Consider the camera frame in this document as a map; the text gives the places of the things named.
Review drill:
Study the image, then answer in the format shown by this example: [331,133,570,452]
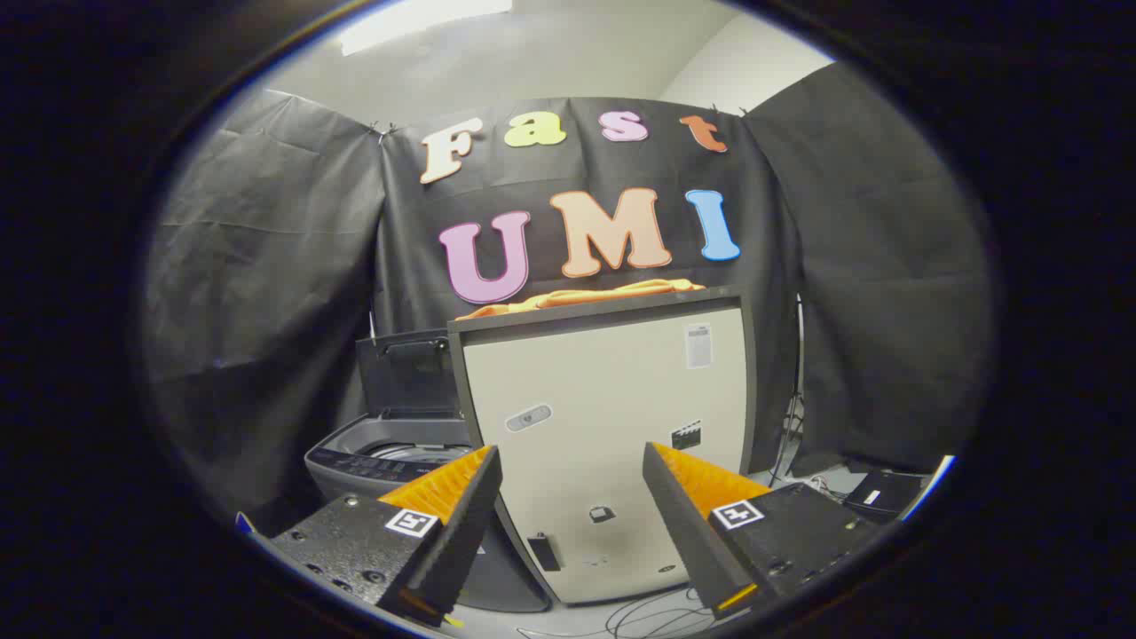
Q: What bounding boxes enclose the black backdrop cloth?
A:
[142,62,995,533]

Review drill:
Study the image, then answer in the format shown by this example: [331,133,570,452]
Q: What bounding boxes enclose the flat black box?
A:
[841,470,929,524]

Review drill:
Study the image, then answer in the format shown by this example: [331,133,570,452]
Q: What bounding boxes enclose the black floor cables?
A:
[517,586,715,639]

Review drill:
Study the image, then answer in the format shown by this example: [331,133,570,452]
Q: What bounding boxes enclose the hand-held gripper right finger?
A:
[642,441,888,622]

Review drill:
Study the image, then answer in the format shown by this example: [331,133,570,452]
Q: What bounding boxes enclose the white cabinet with dark top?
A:
[446,286,760,609]

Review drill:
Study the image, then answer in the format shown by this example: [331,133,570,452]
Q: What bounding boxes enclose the orange buttoned shirt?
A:
[454,279,706,321]

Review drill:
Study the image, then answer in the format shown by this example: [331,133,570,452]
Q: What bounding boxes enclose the thin metal stand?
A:
[766,297,810,489]

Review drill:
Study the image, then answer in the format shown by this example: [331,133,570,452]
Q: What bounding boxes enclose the grey washing machine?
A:
[304,408,553,614]

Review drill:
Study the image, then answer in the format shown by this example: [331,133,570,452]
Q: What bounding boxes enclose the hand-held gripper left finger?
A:
[238,444,504,631]

